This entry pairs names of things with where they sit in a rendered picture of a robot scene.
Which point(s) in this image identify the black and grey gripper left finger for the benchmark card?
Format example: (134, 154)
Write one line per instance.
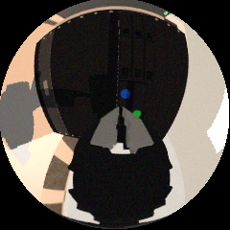
(102, 134)

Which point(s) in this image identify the black open-frame server rack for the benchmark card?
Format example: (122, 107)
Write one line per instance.
(76, 70)

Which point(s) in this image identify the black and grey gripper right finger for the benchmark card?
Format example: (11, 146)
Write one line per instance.
(140, 135)

